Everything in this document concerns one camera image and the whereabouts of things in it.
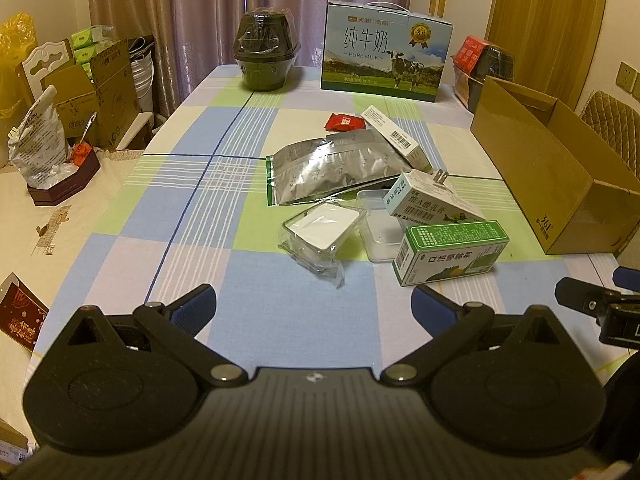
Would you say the mauve curtain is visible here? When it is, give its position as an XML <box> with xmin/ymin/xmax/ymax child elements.
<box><xmin>87</xmin><ymin>0</ymin><xmax>417</xmax><ymax>113</ymax></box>

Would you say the red candy packet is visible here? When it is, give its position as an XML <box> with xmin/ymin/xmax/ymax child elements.
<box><xmin>324</xmin><ymin>113</ymin><xmax>366</xmax><ymax>133</ymax></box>

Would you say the brown cardboard box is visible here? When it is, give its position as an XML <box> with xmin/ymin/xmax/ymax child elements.
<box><xmin>470</xmin><ymin>75</ymin><xmax>640</xmax><ymax>256</ymax></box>

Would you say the printed crumpled plastic bag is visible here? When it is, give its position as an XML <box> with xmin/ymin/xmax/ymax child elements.
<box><xmin>7</xmin><ymin>85</ymin><xmax>69</xmax><ymax>189</ymax></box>

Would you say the pale green ointment box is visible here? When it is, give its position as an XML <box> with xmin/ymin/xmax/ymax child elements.
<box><xmin>383</xmin><ymin>170</ymin><xmax>487</xmax><ymax>227</ymax></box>

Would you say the clear plastic container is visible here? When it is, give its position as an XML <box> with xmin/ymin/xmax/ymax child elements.
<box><xmin>356</xmin><ymin>188</ymin><xmax>409</xmax><ymax>263</ymax></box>

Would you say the dark red greeting card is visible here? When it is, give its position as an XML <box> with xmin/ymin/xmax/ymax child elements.
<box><xmin>0</xmin><ymin>272</ymin><xmax>50</xmax><ymax>354</ymax></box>

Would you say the low open cardboard carton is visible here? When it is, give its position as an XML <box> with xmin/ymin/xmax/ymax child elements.
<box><xmin>42</xmin><ymin>62</ymin><xmax>102</xmax><ymax>149</ymax></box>

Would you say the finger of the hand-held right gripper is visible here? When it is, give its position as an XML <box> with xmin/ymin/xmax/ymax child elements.
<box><xmin>613</xmin><ymin>266</ymin><xmax>640</xmax><ymax>292</ymax></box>
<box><xmin>555</xmin><ymin>276</ymin><xmax>621</xmax><ymax>317</ymax></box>

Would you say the green white medicine box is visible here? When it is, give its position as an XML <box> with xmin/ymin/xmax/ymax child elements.
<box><xmin>392</xmin><ymin>219</ymin><xmax>510</xmax><ymax>287</ymax></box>

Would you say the silver foil pouch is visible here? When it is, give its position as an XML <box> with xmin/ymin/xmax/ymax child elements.
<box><xmin>266</xmin><ymin>129</ymin><xmax>417</xmax><ymax>207</ymax></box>

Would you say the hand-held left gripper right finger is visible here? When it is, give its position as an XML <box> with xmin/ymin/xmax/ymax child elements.
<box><xmin>381</xmin><ymin>284</ymin><xmax>568</xmax><ymax>386</ymax></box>

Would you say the tall open cardboard carton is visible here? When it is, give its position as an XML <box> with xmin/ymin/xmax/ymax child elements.
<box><xmin>90</xmin><ymin>38</ymin><xmax>142</xmax><ymax>150</ymax></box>

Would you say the checked tablecloth desktop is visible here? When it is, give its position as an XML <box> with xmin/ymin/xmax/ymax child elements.
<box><xmin>30</xmin><ymin>62</ymin><xmax>632</xmax><ymax>367</ymax></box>

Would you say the wrapped clear container white insert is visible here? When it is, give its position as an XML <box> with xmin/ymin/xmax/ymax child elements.
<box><xmin>279</xmin><ymin>200</ymin><xmax>369</xmax><ymax>289</ymax></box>

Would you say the metal spoon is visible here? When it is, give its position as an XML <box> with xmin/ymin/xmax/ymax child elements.
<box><xmin>79</xmin><ymin>111</ymin><xmax>99</xmax><ymax>147</ymax></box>

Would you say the dark red octagonal box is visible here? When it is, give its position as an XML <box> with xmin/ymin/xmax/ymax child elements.
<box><xmin>27</xmin><ymin>147</ymin><xmax>101</xmax><ymax>207</ymax></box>

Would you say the white carved chair back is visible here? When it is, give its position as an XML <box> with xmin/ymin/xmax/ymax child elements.
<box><xmin>22</xmin><ymin>38</ymin><xmax>76</xmax><ymax>107</ymax></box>

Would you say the red printed box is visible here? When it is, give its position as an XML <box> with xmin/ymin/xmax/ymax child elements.
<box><xmin>452</xmin><ymin>36</ymin><xmax>489</xmax><ymax>74</ymax></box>

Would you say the yellow plastic bag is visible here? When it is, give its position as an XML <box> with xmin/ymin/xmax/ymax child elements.
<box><xmin>0</xmin><ymin>12</ymin><xmax>39</xmax><ymax>122</ymax></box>

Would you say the wooden door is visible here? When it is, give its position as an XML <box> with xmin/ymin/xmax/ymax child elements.
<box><xmin>485</xmin><ymin>0</ymin><xmax>614</xmax><ymax>111</ymax></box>

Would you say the long white medicine box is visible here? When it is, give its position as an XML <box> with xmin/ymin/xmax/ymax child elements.
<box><xmin>360</xmin><ymin>105</ymin><xmax>434</xmax><ymax>171</ymax></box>

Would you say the blue green milk carton box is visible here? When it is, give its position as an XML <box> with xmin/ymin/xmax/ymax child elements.
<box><xmin>320</xmin><ymin>0</ymin><xmax>456</xmax><ymax>104</ymax></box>

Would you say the white plastic bucket stack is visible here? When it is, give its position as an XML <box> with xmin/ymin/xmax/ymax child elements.
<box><xmin>130</xmin><ymin>55</ymin><xmax>156</xmax><ymax>114</ymax></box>

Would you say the dark bowl stack clear lid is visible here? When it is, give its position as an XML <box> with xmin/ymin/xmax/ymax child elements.
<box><xmin>233</xmin><ymin>6</ymin><xmax>302</xmax><ymax>93</ymax></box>

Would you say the beige embroidered tablecloth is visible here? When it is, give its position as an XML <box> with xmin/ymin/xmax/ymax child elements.
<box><xmin>0</xmin><ymin>147</ymin><xmax>147</xmax><ymax>453</ymax></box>

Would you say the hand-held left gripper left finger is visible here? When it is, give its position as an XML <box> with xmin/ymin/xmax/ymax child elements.
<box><xmin>62</xmin><ymin>284</ymin><xmax>249</xmax><ymax>386</ymax></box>

